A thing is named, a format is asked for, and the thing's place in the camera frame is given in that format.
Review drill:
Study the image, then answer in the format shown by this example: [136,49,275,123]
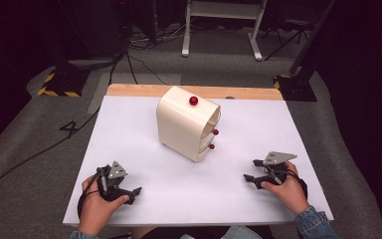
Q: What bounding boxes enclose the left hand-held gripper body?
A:
[95,160,131,202]

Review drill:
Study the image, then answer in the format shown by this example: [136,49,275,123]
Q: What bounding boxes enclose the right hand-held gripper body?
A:
[262,150,298,187]

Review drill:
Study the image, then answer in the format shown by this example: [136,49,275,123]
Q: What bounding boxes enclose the person's left hand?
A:
[77,175,130,237]

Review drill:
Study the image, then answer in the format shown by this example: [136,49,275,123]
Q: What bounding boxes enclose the person's right hand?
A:
[261,161,311,216]

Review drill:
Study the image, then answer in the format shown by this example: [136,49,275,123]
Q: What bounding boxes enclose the white table sheet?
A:
[62,95,335,227]

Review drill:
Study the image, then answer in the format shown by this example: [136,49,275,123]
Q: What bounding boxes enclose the drawer with red knob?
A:
[200,109,222,139]
[198,133,217,154]

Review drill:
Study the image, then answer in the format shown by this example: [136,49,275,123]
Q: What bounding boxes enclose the hazard-striped stand base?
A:
[36,67,92,99]
[273,74,318,103]

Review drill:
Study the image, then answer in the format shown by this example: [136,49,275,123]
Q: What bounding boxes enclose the cream mini drawer cabinet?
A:
[155,85,223,164]

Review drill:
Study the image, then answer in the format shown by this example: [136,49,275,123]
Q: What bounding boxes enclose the wooden table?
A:
[105,83,285,102]

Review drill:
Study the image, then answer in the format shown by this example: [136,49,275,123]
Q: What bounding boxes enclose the black slanted stand pole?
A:
[288,0,336,76]

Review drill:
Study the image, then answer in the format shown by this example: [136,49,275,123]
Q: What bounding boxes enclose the black tripod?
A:
[264,18,310,62]

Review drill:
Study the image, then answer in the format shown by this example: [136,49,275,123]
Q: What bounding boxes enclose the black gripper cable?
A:
[77,167,105,218]
[269,167,309,201]

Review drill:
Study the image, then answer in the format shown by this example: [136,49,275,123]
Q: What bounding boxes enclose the long black floor cable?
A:
[0,107,101,201]

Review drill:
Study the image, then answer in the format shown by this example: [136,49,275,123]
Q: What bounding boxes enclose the bundle of floor cables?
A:
[127,18,197,52]

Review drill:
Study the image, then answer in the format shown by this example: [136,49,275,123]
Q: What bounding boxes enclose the white desk frame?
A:
[181,0,269,62]

